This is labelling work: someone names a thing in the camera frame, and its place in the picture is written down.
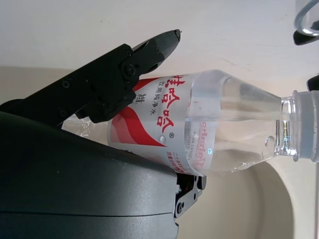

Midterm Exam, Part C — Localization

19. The clear water bottle red label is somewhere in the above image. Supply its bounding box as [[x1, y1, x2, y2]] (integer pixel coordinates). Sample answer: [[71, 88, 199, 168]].
[[60, 68, 319, 178]]

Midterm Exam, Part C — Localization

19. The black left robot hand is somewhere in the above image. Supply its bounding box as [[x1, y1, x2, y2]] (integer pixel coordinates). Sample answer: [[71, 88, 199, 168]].
[[292, 29, 319, 92]]

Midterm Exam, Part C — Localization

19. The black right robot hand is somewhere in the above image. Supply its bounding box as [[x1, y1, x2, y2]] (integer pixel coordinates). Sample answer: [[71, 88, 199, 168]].
[[0, 29, 208, 239]]

